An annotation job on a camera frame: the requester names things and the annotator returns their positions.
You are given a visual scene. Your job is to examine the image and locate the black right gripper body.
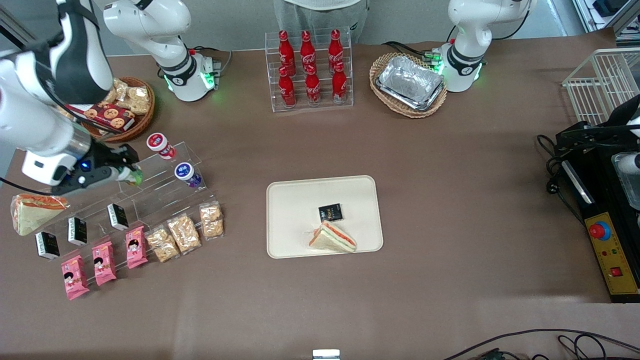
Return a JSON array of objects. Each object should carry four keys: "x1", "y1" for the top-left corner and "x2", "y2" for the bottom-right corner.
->
[{"x1": 51, "y1": 143, "x2": 123, "y2": 197}]

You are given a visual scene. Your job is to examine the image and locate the purple gum bottle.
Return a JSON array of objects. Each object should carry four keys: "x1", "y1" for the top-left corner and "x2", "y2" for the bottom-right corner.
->
[{"x1": 174, "y1": 162, "x2": 203, "y2": 189}]

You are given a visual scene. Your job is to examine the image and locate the cream plastic tray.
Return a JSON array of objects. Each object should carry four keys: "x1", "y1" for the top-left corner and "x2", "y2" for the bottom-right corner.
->
[{"x1": 266, "y1": 175, "x2": 385, "y2": 260}]

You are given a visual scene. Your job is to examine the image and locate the silver foil tray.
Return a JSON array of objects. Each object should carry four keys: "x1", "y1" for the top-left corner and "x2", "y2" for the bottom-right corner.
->
[{"x1": 375, "y1": 55, "x2": 445, "y2": 111}]

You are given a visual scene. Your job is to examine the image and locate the foil tray inside machine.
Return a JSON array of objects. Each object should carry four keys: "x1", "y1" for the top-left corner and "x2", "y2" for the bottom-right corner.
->
[{"x1": 611, "y1": 152, "x2": 640, "y2": 211}]

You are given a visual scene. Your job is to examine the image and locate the wicker basket with snacks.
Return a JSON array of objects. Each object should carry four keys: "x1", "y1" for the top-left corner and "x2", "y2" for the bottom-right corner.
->
[{"x1": 62, "y1": 76, "x2": 156, "y2": 144}]

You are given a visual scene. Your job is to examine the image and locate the black face carton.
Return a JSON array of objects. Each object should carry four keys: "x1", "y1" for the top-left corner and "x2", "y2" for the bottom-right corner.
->
[
  {"x1": 107, "y1": 203, "x2": 130, "y2": 232},
  {"x1": 67, "y1": 216, "x2": 88, "y2": 246},
  {"x1": 35, "y1": 232, "x2": 61, "y2": 261}
]

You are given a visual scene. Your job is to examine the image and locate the red cookie box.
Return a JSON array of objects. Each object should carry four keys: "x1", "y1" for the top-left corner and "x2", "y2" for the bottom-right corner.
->
[{"x1": 69, "y1": 103, "x2": 136, "y2": 134}]

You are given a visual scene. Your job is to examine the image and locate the clear acrylic tiered stand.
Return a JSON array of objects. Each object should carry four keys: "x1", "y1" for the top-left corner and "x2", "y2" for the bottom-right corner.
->
[{"x1": 30, "y1": 141, "x2": 217, "y2": 253}]

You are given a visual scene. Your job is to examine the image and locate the clear cookie bag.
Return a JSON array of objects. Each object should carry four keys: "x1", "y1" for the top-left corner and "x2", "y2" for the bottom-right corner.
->
[
  {"x1": 106, "y1": 78, "x2": 129, "y2": 105},
  {"x1": 121, "y1": 85, "x2": 152, "y2": 116}
]

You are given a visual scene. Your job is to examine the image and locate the wrapped triangle sandwich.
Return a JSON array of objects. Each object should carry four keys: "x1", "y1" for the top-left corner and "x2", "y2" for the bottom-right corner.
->
[
  {"x1": 307, "y1": 220, "x2": 358, "y2": 254},
  {"x1": 11, "y1": 193, "x2": 69, "y2": 237}
]

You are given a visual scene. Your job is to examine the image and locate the pink snack pack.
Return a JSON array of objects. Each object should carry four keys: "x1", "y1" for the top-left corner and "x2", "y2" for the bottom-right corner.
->
[
  {"x1": 125, "y1": 225, "x2": 149, "y2": 270},
  {"x1": 91, "y1": 241, "x2": 117, "y2": 287},
  {"x1": 60, "y1": 255, "x2": 91, "y2": 301}
]

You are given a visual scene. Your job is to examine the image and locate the clear nut snack bag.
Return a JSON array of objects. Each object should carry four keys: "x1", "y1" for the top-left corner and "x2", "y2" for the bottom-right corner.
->
[
  {"x1": 145, "y1": 225, "x2": 181, "y2": 264},
  {"x1": 199, "y1": 201, "x2": 225, "y2": 241},
  {"x1": 167, "y1": 213, "x2": 203, "y2": 256}
]

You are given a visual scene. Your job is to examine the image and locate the red cola bottle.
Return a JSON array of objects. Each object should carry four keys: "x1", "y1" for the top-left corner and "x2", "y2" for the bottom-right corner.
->
[
  {"x1": 300, "y1": 30, "x2": 316, "y2": 71},
  {"x1": 304, "y1": 64, "x2": 322, "y2": 106},
  {"x1": 278, "y1": 66, "x2": 297, "y2": 109},
  {"x1": 278, "y1": 30, "x2": 293, "y2": 71},
  {"x1": 328, "y1": 29, "x2": 344, "y2": 68},
  {"x1": 332, "y1": 61, "x2": 348, "y2": 104}
]

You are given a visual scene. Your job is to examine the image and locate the clear acrylic bottle rack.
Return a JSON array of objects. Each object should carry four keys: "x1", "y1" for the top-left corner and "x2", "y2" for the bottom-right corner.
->
[{"x1": 264, "y1": 27, "x2": 355, "y2": 114}]

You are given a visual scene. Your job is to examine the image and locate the small black snack packet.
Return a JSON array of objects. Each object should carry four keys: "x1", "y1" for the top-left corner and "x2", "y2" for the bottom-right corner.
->
[{"x1": 318, "y1": 203, "x2": 344, "y2": 223}]

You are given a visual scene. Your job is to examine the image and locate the person in grey trousers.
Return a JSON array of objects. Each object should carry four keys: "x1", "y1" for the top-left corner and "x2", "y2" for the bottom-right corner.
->
[{"x1": 273, "y1": 0, "x2": 369, "y2": 44}]

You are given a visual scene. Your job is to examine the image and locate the wicker basket with foil trays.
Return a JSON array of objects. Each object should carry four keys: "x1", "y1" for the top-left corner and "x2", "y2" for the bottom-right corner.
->
[{"x1": 369, "y1": 52, "x2": 449, "y2": 119}]

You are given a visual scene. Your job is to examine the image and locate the black sealing machine yellow panel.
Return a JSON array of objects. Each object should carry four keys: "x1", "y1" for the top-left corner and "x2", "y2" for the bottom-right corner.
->
[{"x1": 552, "y1": 94, "x2": 640, "y2": 304}]

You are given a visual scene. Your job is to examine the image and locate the grey equipment shelf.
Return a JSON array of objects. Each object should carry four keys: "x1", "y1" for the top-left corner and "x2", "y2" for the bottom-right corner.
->
[{"x1": 571, "y1": 0, "x2": 640, "y2": 42}]

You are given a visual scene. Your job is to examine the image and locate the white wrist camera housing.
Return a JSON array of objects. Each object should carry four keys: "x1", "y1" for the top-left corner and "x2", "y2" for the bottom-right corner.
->
[{"x1": 22, "y1": 150, "x2": 71, "y2": 186}]

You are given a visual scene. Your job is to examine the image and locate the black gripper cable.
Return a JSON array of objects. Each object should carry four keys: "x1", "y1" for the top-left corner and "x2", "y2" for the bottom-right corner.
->
[{"x1": 0, "y1": 177, "x2": 54, "y2": 197}]

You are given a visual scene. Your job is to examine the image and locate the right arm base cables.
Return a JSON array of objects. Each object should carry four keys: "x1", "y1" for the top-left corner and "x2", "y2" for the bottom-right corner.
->
[{"x1": 187, "y1": 46, "x2": 234, "y2": 77}]

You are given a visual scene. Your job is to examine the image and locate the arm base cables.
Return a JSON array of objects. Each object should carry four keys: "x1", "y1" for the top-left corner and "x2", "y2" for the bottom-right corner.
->
[
  {"x1": 187, "y1": 46, "x2": 234, "y2": 77},
  {"x1": 382, "y1": 40, "x2": 452, "y2": 64}
]

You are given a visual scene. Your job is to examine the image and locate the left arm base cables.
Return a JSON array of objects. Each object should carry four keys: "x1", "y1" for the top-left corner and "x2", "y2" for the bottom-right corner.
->
[{"x1": 382, "y1": 40, "x2": 452, "y2": 64}]

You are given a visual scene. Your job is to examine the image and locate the black machine power cable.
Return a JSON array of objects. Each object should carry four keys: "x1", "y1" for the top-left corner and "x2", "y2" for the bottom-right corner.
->
[{"x1": 536, "y1": 133, "x2": 585, "y2": 223}]

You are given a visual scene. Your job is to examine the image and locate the black floor cables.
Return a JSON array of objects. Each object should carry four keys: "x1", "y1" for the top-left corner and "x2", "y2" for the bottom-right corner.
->
[{"x1": 442, "y1": 328, "x2": 640, "y2": 360}]

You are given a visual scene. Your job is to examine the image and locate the white wire basket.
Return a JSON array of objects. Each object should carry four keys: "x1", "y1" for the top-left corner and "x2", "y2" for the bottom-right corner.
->
[{"x1": 562, "y1": 47, "x2": 640, "y2": 127}]

